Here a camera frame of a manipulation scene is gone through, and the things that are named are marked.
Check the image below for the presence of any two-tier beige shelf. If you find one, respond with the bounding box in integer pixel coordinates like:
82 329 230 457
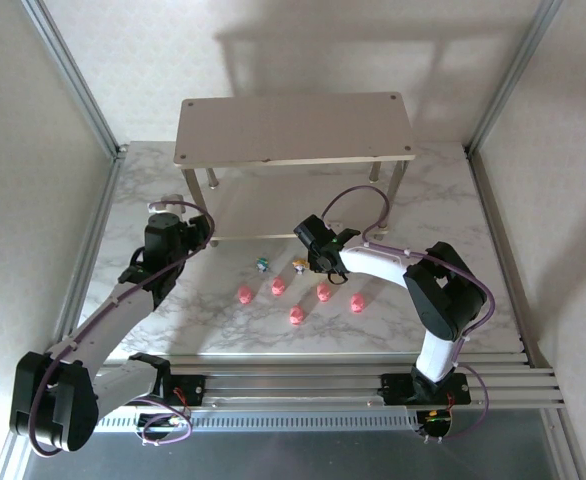
172 91 418 249

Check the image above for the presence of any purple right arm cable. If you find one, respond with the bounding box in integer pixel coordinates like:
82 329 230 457
321 184 498 444

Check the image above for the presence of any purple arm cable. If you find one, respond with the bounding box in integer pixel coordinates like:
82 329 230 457
321 184 498 444
26 198 216 457

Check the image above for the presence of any aluminium table side rail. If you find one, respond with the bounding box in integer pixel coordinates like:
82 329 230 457
465 147 549 371
52 149 127 351

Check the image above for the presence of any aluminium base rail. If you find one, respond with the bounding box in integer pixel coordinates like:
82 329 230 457
95 352 569 412

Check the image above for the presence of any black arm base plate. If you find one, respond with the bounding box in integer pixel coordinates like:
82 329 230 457
165 373 207 407
380 372 471 406

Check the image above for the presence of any slotted grey cable duct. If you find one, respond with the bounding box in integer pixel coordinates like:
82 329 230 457
90 403 424 434

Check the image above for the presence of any aluminium frame post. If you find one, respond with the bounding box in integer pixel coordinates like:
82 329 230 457
464 0 567 155
20 0 128 160

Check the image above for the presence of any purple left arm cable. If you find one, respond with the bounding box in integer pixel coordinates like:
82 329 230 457
26 198 216 457

